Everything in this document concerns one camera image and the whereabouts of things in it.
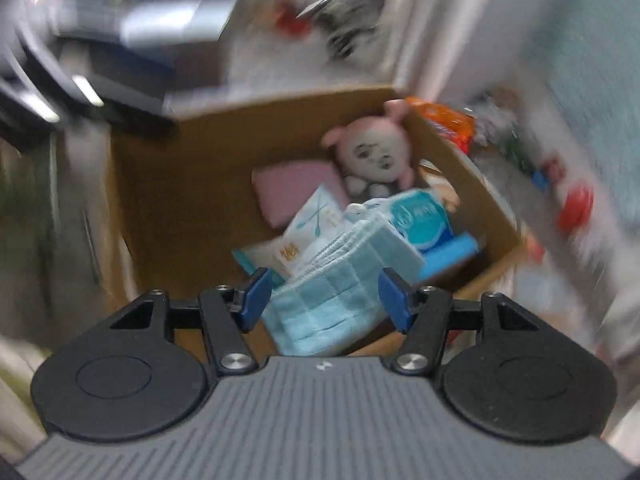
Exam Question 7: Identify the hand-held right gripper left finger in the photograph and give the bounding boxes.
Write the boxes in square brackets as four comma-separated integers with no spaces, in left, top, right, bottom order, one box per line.
[110,267,273,376]

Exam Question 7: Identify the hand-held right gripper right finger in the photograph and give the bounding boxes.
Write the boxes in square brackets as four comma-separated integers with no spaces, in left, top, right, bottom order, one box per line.
[377,267,538,375]

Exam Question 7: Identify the white teal packet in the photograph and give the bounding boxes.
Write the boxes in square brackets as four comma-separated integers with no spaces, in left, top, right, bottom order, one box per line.
[232,237,293,288]

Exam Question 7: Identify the teal checkered towels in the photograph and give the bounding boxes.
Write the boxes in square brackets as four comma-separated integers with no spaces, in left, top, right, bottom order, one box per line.
[262,204,427,357]

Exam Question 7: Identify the blue sponge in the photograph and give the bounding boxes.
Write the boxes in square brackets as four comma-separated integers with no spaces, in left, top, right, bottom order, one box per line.
[417,232,485,282]

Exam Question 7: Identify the cotton swab packet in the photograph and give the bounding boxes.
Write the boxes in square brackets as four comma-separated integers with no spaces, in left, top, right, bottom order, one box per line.
[282,185,353,278]

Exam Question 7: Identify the cardboard box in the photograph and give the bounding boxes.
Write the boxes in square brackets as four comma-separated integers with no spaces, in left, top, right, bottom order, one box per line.
[107,84,523,358]

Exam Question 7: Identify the pink knitted cloth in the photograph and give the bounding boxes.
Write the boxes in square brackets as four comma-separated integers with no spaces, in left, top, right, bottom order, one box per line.
[251,161,347,231]

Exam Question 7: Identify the pink plush toy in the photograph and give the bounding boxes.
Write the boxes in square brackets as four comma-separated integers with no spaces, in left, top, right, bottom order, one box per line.
[320,99,417,198]

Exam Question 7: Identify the dark flat carton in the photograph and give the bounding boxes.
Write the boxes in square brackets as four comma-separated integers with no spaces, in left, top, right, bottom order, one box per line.
[60,0,238,91]

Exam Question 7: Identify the orange plastic package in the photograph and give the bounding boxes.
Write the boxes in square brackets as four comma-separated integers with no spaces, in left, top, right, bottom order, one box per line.
[405,97,476,155]

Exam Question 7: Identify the red plastic bag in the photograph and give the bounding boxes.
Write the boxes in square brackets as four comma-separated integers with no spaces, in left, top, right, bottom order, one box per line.
[556,184,595,233]

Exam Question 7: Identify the wheelchair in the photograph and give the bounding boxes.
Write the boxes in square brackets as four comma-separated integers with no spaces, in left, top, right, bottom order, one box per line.
[277,0,401,61]

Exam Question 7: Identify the white curtain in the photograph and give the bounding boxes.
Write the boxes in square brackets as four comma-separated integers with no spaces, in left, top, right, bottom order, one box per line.
[395,0,531,103]

